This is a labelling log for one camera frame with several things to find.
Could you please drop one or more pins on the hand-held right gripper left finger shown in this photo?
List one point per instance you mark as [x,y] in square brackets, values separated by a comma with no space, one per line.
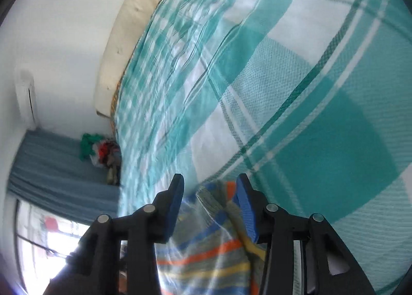
[173,206]

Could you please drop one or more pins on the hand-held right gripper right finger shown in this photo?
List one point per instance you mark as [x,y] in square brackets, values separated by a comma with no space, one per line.
[248,209]

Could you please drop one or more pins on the striped knit sweater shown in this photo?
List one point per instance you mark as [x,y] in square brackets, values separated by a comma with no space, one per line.
[209,250]

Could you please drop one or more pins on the pile of colourful clothes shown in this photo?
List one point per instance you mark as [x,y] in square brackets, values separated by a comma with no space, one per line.
[103,153]

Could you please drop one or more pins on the blue curtain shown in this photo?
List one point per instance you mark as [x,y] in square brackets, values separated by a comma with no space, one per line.
[58,172]

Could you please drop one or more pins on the teal plaid blanket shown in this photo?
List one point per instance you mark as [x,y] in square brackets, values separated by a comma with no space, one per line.
[289,89]

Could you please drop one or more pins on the window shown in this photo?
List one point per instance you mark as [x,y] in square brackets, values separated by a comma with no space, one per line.
[41,240]

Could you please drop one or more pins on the cream pillow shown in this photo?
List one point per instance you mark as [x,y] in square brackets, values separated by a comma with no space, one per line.
[128,31]

